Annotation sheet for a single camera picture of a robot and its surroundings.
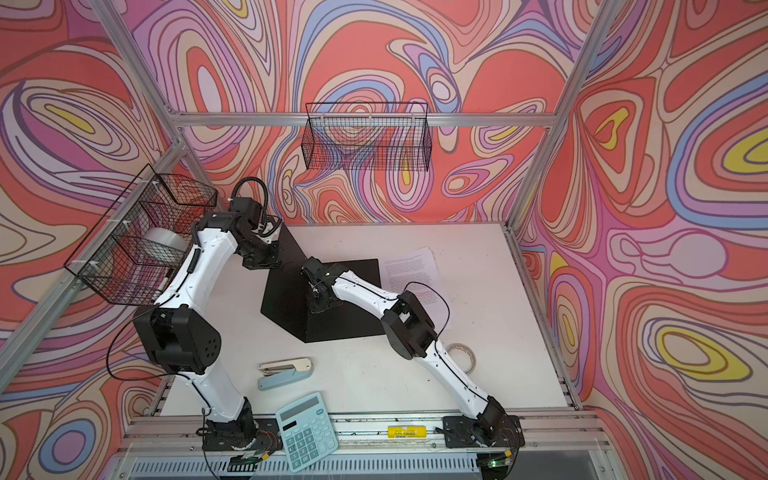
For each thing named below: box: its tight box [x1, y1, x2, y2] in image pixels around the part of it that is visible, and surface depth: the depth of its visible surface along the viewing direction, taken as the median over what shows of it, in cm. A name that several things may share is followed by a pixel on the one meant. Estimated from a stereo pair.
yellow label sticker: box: [387, 426, 427, 439], surface depth 75 cm
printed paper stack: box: [380, 246, 450, 330], surface depth 107 cm
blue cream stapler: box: [258, 357, 314, 391], surface depth 82 cm
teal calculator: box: [275, 392, 338, 473], surface depth 73 cm
